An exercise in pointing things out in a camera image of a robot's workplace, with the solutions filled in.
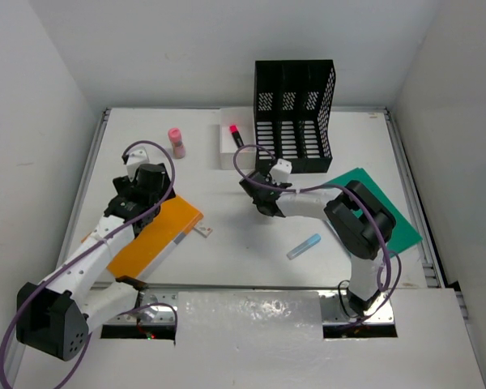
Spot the pink glue bottle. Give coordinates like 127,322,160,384
168,127,185,159

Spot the blue transparent tube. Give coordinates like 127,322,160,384
287,233,321,260

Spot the small white eraser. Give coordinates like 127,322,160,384
194,221,212,237

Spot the pink black highlighter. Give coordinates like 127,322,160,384
229,125,245,148

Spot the green notebook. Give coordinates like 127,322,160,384
328,168,422,254

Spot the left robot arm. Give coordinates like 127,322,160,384
15,163,175,361

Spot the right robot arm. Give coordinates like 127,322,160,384
240,171,396,316

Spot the orange notebook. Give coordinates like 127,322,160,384
107,196,203,281

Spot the white storage box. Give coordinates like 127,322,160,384
219,107,255,170

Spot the black mesh file organizer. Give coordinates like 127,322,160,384
254,59,336,173

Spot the white front cover panel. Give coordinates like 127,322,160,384
15,289,484,388

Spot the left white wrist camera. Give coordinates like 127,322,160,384
122,147,149,181

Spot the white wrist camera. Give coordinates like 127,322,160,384
122,147,149,181
269,159,292,183

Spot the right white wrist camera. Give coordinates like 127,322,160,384
269,159,292,183

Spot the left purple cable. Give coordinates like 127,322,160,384
0,140,179,389

